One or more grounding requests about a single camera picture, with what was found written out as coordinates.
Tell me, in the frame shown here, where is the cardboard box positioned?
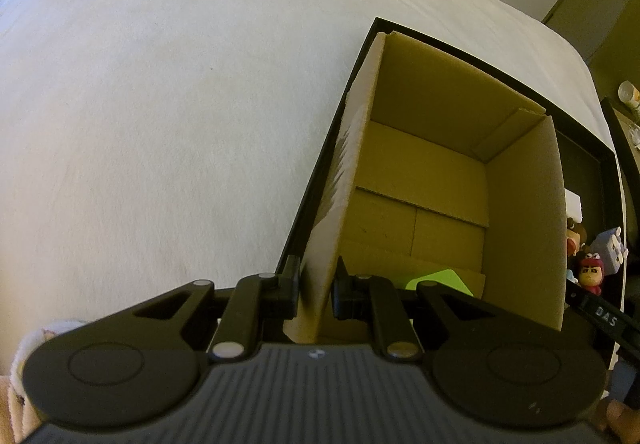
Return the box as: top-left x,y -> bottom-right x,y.
282,30 -> 568,344

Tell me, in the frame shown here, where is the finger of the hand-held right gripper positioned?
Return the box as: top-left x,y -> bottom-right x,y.
565,281 -> 640,366

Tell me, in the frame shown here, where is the black shallow tray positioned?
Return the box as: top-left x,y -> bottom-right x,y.
275,17 -> 626,372

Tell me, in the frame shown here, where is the lilac cube-shaped device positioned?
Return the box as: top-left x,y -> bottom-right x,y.
591,226 -> 629,276

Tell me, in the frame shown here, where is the green flat card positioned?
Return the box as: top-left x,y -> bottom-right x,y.
405,268 -> 475,297

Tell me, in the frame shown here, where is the white cup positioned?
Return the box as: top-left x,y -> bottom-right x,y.
618,80 -> 640,108

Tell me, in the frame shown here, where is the white plug charger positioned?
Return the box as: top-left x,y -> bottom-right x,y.
565,189 -> 584,221

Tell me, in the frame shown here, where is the red hooded figurine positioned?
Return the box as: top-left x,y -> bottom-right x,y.
578,251 -> 607,296

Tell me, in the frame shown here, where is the brown-haired toy figurine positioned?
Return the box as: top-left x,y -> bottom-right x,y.
566,219 -> 587,257

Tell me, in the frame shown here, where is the white bed sheet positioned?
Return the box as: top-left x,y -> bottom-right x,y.
0,0 -> 625,377

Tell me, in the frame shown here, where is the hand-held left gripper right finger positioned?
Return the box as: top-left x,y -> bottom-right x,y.
332,255 -> 503,363

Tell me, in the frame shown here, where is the printed white cloth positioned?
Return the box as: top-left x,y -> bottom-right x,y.
0,318 -> 87,444

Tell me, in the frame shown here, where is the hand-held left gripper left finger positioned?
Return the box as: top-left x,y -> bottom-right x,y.
132,255 -> 303,364

